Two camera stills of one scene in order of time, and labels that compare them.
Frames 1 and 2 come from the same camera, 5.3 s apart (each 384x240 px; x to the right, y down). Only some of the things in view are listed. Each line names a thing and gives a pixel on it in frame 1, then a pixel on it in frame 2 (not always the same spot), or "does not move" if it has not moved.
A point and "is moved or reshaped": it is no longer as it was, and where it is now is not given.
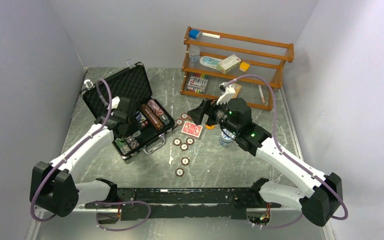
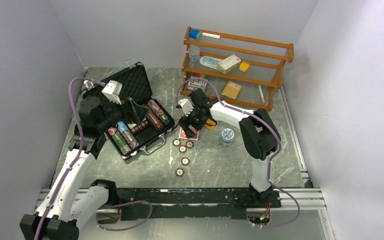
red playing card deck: (192, 129) is moved or reshaped
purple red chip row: (152, 104) does not move
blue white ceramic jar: (224, 140) does not move
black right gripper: (197, 114) -> (185, 121)
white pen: (261, 93) does not move
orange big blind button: (210, 127) does not move
